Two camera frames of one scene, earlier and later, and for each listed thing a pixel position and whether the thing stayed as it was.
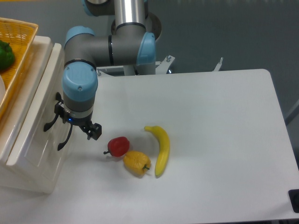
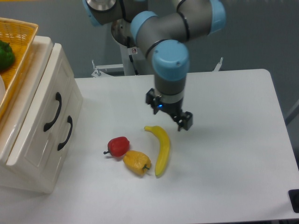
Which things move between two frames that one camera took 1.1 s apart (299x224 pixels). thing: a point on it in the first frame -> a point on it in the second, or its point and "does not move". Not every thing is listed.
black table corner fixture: x=294 y=197 does not move
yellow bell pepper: x=137 y=162 does not move
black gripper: x=94 y=130 -> x=172 y=104
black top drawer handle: x=58 y=97 does not move
